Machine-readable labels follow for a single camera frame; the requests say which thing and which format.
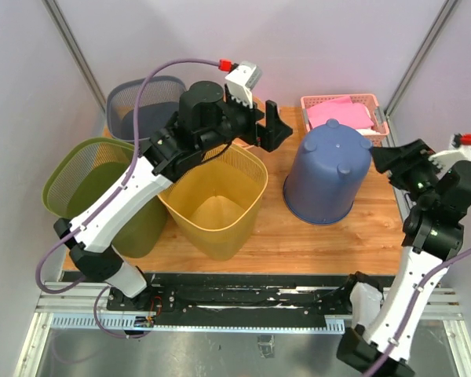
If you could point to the green mesh waste basket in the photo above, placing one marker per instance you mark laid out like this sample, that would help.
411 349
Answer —
85 174

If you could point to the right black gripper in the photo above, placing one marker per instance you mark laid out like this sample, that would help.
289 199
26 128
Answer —
399 159

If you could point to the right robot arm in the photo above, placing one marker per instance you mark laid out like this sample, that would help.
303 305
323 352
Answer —
378 342

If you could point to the grey mesh waste basket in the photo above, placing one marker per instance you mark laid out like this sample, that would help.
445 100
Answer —
159 100

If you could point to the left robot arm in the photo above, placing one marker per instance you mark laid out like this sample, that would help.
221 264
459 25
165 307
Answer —
209 116

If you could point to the white folded cloth in basket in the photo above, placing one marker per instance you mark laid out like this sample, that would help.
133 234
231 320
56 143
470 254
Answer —
368 132

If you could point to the yellow slotted plastic basket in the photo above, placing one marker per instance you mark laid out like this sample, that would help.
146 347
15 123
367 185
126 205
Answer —
216 205

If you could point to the blue plastic bucket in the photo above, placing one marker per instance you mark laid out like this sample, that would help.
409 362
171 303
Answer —
330 165

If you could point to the pink plastic storage basket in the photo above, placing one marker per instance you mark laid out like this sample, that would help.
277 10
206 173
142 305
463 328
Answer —
368 99

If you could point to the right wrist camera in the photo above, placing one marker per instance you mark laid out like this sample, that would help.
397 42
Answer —
459 149

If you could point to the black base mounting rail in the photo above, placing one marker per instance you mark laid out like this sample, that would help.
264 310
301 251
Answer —
195 302

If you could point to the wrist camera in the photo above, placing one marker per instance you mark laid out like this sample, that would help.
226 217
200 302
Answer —
459 149
241 81

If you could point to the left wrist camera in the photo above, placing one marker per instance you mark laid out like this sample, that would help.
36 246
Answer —
241 81

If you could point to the pink folded cloth in basket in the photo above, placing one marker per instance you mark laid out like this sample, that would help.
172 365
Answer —
342 109

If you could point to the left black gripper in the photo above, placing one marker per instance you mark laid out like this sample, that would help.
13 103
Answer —
275 129

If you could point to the orange plastic bucket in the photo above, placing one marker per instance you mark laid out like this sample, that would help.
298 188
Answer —
256 115

